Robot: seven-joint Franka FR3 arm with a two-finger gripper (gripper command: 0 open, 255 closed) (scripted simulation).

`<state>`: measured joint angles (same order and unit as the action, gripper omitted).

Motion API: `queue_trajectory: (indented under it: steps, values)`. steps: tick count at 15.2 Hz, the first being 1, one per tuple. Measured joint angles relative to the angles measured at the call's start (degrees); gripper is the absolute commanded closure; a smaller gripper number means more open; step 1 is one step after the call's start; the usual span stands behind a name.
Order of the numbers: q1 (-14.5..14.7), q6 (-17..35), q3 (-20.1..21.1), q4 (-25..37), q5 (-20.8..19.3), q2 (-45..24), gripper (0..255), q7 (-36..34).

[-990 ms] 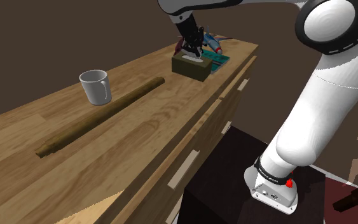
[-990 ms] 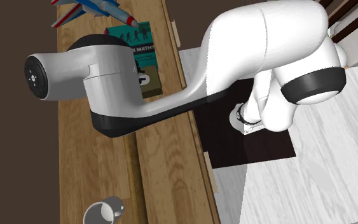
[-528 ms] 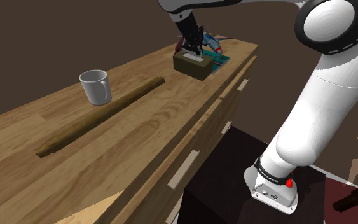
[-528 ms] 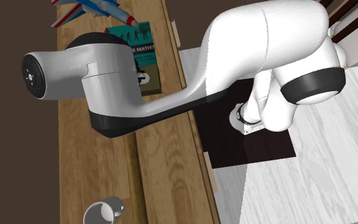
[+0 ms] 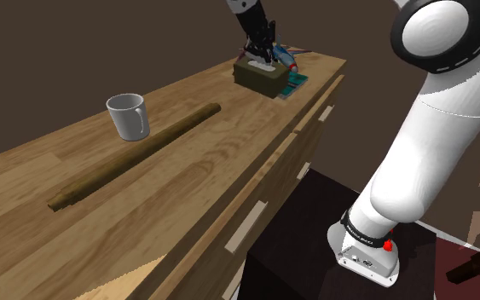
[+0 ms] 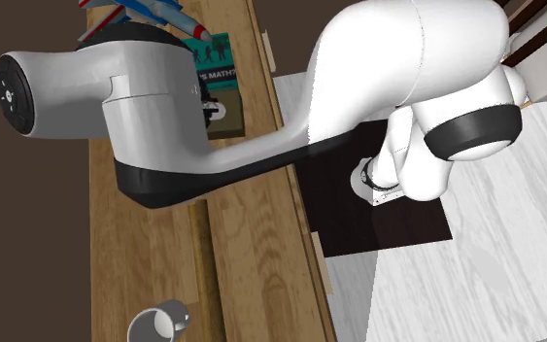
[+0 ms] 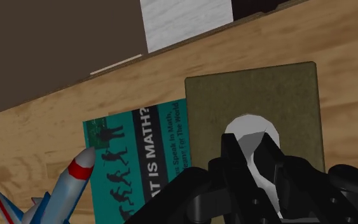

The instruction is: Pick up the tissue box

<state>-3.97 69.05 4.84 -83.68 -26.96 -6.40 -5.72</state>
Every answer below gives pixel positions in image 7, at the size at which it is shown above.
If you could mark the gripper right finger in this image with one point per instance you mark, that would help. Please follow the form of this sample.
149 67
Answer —
309 192

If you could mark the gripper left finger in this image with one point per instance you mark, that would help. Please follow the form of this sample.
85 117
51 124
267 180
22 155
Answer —
228 186

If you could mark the white spoon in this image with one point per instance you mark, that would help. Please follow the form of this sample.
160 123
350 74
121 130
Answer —
250 127

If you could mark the olive green book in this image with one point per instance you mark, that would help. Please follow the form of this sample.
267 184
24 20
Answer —
253 93

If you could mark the teal book with silhouettes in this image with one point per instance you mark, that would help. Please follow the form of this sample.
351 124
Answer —
119 186

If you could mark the light wooden desk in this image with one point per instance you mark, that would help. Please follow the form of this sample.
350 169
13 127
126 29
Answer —
346 46

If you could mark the toy aeroplane blue red white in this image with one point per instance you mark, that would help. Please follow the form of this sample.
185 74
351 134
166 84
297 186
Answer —
64 198

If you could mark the white wooden board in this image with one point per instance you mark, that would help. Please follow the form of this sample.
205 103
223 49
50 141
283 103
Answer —
185 21

